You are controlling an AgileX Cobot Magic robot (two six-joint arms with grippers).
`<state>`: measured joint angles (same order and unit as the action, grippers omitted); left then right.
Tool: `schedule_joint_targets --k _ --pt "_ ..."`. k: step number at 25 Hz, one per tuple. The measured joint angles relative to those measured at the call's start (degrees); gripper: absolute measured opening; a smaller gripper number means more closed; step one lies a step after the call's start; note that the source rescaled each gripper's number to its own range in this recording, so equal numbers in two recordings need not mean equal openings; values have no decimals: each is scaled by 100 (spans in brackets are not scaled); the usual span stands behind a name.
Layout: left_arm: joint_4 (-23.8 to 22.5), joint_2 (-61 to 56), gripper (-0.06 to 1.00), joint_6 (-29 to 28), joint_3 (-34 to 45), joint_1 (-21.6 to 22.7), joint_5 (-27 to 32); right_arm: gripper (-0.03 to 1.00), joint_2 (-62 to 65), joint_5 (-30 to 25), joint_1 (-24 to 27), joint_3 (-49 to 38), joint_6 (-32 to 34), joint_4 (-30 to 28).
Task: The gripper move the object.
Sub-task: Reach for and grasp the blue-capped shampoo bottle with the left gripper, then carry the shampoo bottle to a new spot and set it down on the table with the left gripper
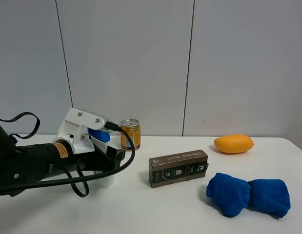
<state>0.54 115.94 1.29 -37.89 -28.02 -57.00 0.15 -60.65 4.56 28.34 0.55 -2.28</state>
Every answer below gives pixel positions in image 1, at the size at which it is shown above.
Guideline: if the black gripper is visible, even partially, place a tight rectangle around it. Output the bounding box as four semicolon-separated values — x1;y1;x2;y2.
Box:
70;146;126;172

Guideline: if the white blue shampoo bottle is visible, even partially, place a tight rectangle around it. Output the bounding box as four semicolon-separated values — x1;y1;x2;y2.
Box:
88;128;114;189

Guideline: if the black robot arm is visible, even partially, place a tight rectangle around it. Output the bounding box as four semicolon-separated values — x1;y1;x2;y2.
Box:
0;108;125;188

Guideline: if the gold drink can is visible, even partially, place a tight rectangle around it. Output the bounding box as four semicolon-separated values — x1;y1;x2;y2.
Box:
121;118;141;150

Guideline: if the brown cardboard box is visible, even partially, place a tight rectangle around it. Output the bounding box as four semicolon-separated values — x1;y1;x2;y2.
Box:
149;150;208;188

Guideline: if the yellow mango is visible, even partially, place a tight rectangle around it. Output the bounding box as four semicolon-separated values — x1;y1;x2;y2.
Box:
214;134;254;154

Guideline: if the blue rolled cloth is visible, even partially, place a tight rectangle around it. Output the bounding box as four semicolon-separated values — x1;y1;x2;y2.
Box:
206;173;291;218

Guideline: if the black cable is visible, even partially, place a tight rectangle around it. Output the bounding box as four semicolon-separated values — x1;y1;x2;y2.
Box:
0;112;136;198

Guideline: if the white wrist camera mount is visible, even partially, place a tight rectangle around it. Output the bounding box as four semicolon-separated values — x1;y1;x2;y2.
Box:
52;108;113;155

